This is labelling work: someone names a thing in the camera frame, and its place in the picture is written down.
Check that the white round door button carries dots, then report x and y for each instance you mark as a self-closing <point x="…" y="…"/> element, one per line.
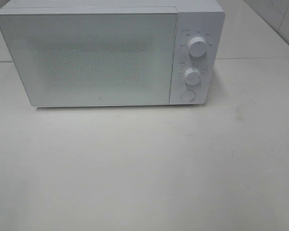
<point x="188" y="96"/>

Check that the white microwave knob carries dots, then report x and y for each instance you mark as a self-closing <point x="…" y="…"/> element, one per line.
<point x="192" y="76"/>
<point x="197" y="46"/>

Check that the white microwave door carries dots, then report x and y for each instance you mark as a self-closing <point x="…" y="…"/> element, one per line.
<point x="91" y="60"/>

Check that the white microwave oven body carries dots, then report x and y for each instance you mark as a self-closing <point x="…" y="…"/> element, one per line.
<point x="194" y="17"/>

